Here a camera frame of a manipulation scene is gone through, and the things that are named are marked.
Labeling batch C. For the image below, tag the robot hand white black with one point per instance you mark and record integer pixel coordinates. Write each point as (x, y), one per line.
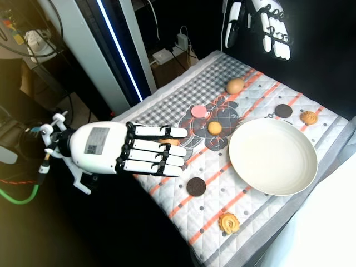
(94, 144)
(279, 41)

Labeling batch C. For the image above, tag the brown egg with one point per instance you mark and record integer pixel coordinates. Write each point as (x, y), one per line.
(169, 142)
(235, 85)

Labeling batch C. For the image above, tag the cream round plate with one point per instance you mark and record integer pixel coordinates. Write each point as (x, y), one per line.
(272, 155)

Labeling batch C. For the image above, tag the dark chocolate sandwich cookie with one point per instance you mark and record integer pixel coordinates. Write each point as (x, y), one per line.
(283, 110)
(196, 186)

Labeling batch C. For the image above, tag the golden swirl butter cookie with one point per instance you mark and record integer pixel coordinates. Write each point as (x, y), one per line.
(308, 118)
(229, 223)

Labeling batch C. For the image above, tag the white plug charger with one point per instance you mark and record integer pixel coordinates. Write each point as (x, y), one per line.
(182, 40)

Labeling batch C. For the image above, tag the white column with blue light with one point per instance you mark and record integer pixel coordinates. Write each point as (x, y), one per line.
(83, 41)

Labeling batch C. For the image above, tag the brown cardboard box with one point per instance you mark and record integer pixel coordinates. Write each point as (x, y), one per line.
(172, 73)

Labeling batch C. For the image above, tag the pink round cookie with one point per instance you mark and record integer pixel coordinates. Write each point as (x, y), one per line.
(198, 111)

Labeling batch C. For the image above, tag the yellow round cookie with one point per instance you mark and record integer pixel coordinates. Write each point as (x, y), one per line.
(215, 128)

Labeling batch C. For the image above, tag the white power strip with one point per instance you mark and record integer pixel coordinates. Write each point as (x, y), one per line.
(164, 55)

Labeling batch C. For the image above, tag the white multi-socket adapter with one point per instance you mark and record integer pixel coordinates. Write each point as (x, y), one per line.
(37, 41)

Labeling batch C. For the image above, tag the grey quilt with bear print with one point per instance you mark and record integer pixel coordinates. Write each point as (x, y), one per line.
(194, 228)

